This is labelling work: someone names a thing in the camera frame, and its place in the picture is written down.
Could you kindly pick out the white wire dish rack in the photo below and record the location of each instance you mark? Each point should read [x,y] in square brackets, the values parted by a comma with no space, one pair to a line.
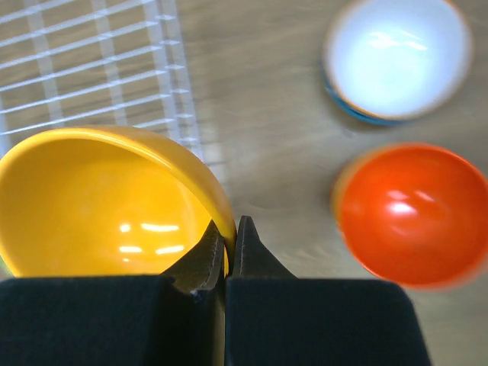
[75,63]

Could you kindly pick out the white black striped bowl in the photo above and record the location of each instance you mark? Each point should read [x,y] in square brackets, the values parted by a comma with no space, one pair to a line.
[398,60]

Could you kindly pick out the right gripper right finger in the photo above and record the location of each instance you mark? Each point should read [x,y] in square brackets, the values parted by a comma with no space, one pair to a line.
[275,318]

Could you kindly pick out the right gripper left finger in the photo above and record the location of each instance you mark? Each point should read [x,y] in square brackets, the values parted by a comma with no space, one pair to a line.
[172,318]

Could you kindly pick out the yellow orange bowl front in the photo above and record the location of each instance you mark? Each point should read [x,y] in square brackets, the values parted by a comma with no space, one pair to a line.
[106,200]

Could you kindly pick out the blue bowl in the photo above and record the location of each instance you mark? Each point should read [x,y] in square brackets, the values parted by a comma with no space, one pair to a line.
[355,113]

